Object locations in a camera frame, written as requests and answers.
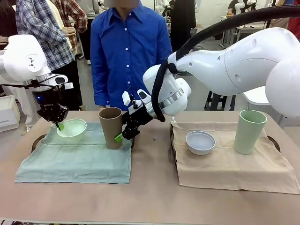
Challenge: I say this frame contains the pale green tall cup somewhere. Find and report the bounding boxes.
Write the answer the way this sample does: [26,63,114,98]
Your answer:
[233,109,268,155]

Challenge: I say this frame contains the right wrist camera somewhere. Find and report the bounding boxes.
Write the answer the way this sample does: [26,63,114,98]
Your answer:
[137,89,153,111]

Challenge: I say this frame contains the person in brown plaid shirt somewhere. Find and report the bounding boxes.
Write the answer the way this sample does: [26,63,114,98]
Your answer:
[57,0,92,66]

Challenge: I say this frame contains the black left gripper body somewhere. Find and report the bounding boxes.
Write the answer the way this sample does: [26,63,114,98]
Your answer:
[37,88,69,123]

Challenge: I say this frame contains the dark brown serving tray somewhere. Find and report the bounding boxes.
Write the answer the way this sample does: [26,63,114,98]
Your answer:
[170,123,281,170]
[31,133,136,151]

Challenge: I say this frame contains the seated person in black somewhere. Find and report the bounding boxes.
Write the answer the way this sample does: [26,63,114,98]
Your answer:
[227,0,242,15]

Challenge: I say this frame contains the person's right forearm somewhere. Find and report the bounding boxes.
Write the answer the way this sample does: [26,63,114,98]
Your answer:
[90,67,111,106]

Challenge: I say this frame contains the teal cloth mat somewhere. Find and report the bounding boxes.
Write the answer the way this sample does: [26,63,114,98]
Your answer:
[15,121,133,184]

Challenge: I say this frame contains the person in blue plaid shirt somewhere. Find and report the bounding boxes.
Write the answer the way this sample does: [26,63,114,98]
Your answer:
[15,0,83,111]

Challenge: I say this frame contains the person in red top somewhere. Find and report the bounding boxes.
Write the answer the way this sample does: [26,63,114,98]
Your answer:
[287,16,300,43]

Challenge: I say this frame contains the person in white trousers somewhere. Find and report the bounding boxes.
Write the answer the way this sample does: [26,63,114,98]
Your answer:
[0,0,56,135]

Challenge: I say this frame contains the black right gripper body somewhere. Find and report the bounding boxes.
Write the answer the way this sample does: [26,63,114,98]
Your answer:
[126,104,154,128]

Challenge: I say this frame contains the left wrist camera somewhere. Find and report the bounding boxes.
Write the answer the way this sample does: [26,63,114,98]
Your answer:
[54,74,69,86]

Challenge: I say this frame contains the person in black coat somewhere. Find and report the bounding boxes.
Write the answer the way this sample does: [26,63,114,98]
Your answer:
[169,0,197,49]

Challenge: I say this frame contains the black cable conduit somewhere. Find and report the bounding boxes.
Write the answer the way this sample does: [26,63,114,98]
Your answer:
[151,2,300,122]

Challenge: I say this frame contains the right wrist white adapter box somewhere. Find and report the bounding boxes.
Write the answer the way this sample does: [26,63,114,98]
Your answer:
[121,90,131,106]

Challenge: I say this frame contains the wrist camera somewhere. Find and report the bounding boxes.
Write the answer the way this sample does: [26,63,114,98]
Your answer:
[137,89,153,111]
[54,74,69,86]

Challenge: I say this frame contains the brown tall cup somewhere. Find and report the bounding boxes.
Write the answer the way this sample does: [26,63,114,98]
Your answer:
[98,107,124,150]

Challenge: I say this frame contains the grey plastic stool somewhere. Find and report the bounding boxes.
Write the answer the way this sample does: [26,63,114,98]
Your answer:
[204,90,236,111]

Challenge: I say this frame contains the grey background workbench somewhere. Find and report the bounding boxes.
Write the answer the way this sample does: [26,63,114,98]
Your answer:
[220,22,270,45]

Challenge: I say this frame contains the mint green bowl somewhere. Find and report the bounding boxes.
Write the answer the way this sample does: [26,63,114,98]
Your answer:
[56,118,87,144]

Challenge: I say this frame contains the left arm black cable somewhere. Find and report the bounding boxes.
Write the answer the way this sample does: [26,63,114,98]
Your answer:
[0,81,59,91]

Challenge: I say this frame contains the beige cloth mat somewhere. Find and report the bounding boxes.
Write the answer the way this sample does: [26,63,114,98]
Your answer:
[170,116,300,195]

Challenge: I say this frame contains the black upright pole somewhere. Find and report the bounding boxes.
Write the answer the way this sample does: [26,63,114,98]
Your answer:
[266,0,277,28]

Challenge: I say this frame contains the white side table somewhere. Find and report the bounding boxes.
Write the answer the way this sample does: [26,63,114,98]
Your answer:
[242,88,270,105]

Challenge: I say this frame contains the pale blue bowl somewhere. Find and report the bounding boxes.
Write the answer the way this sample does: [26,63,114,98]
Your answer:
[185,130,216,156]

